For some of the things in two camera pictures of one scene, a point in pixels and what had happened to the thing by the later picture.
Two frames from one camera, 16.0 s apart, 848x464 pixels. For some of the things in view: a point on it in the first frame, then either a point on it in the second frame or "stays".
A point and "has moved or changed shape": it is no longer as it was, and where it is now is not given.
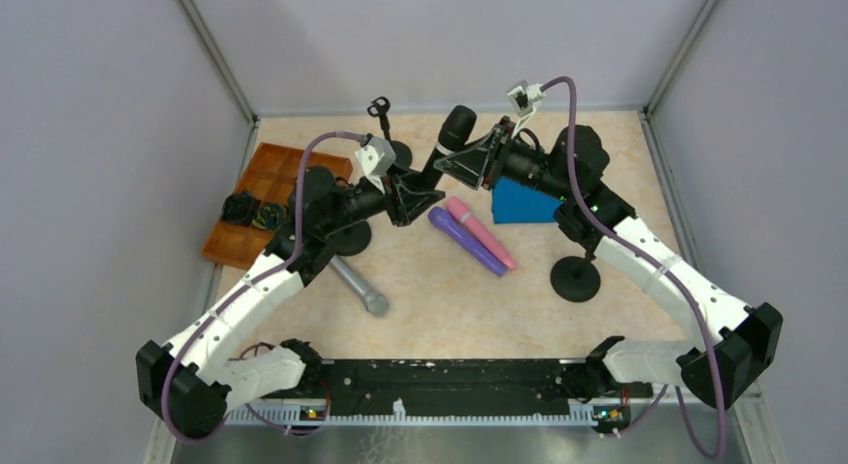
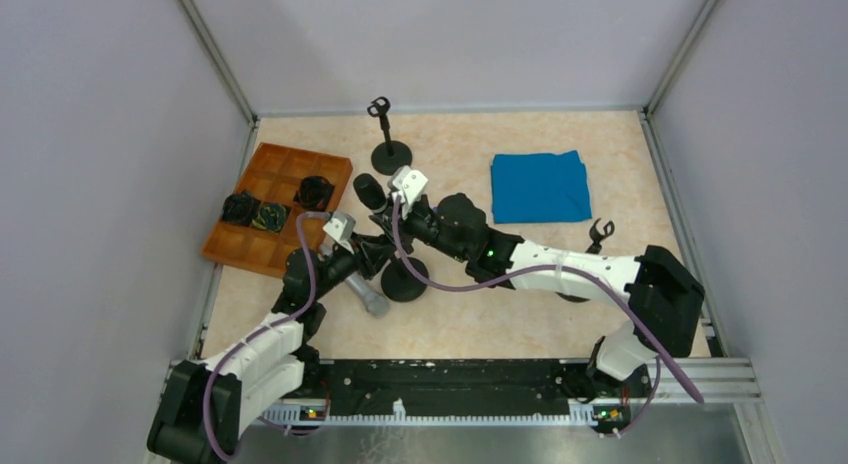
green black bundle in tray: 270,217 stays
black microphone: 454,130 has moved or changed shape
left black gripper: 396,196 to 361,253
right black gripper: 495,155 to 396,208
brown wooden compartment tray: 268,173 stays
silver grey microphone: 375,303 stays
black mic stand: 347,241 has moved or changed shape
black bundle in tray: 239,208 stays
